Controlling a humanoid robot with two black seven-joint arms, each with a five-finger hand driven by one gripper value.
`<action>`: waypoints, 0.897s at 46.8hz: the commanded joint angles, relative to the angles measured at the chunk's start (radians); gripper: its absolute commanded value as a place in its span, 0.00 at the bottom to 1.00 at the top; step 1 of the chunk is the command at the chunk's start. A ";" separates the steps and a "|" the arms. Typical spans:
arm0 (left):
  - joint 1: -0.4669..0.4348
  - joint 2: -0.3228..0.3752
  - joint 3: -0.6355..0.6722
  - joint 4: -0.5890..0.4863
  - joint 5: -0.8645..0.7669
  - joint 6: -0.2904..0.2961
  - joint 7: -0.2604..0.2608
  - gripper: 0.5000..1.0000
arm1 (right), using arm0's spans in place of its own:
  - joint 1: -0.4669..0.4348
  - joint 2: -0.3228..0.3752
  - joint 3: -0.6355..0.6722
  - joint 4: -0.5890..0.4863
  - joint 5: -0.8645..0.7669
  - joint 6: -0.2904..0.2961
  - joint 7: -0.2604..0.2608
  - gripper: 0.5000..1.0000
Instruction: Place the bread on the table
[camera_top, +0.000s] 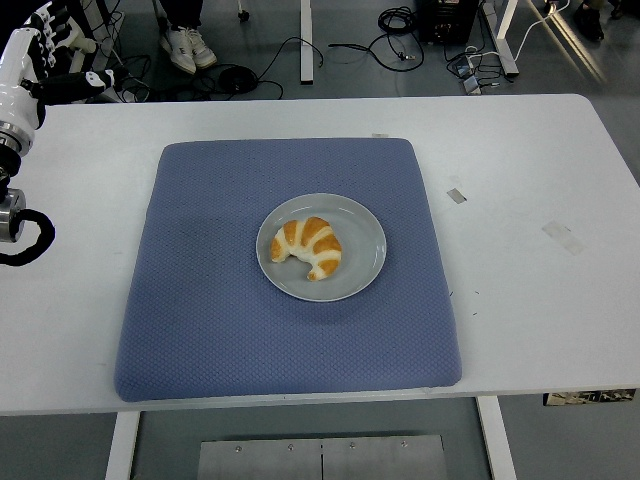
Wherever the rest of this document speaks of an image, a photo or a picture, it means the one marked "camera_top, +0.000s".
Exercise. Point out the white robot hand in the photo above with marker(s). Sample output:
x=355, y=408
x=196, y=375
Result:
x=17, y=75

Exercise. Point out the croissant bread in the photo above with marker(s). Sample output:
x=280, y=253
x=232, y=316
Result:
x=320, y=245

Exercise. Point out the white office chair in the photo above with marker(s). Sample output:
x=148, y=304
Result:
x=85, y=46

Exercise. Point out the person's right leg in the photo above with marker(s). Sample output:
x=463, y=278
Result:
x=177, y=47

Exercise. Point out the person's leg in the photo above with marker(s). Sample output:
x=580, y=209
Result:
x=177, y=47
x=202, y=50

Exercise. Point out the person's left leg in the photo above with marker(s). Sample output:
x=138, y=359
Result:
x=202, y=50

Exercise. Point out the black caster wheel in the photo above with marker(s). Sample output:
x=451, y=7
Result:
x=244, y=15

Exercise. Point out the white desk leg with foot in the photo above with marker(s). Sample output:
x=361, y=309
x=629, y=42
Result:
x=306, y=45
x=506, y=45

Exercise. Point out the blue quilted mat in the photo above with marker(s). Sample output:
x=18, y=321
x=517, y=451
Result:
x=210, y=310

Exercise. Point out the grey round plate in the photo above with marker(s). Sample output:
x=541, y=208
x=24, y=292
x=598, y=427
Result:
x=360, y=240

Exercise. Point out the white table leg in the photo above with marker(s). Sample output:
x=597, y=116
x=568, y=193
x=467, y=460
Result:
x=496, y=440
x=121, y=445

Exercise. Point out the black equipment box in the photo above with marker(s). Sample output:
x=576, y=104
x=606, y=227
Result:
x=447, y=20

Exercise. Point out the grey power adapter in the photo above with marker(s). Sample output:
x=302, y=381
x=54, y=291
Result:
x=471, y=85

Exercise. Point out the grey tape piece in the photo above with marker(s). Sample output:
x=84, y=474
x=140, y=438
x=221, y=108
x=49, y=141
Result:
x=456, y=195

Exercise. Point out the grey metal plate with screws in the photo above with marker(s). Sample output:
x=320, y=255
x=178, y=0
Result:
x=320, y=457

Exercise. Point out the clear tape strip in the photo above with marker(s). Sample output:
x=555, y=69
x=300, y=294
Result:
x=562, y=236

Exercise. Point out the person's foot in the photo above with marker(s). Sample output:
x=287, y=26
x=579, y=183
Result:
x=590, y=20

